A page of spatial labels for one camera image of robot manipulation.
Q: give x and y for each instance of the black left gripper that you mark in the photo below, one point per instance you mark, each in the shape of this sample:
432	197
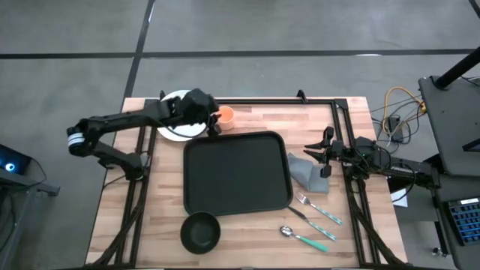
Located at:
197	105

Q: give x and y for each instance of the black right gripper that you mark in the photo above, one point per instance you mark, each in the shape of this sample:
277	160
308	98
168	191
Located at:
333	152

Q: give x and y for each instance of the orange cup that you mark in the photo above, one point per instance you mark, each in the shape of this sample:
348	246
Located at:
227	118

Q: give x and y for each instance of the grey cloth napkin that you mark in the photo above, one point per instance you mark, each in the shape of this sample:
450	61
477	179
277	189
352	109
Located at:
305	172

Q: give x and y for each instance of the white round plate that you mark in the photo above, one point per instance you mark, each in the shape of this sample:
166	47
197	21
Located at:
176	134

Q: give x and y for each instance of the black bowl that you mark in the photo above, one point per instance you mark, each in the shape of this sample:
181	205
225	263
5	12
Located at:
200	232

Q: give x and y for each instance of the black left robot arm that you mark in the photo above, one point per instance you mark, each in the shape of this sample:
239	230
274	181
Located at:
112	122

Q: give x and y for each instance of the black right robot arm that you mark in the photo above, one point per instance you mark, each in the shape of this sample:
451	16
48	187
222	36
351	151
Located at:
397	167

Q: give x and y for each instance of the black plastic tray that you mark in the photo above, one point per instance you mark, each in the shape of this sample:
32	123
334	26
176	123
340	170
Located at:
238	172

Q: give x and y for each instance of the black power adapter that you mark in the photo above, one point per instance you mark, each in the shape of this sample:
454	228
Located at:
395	125

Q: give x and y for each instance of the white paper sheet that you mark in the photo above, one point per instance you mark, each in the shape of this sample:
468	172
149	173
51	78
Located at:
400	198

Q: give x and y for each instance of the grey cabinet top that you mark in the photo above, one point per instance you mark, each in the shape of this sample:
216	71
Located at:
455	123

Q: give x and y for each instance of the black desk leg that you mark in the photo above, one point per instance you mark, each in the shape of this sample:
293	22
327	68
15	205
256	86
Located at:
439	225

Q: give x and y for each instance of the grey desk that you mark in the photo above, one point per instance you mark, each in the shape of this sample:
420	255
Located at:
457	187

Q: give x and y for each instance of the black pole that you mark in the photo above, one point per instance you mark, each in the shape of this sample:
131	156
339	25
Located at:
459	68

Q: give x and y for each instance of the backlit keyboard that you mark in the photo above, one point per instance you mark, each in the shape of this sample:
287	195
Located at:
467	221

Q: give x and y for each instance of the grey side stand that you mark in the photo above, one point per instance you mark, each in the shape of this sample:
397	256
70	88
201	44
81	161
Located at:
22	183

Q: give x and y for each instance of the black device with blue light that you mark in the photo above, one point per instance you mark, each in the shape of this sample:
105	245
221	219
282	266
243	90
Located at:
11	159

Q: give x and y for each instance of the black metal table frame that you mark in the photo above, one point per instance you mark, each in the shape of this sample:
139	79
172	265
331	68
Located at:
262	101

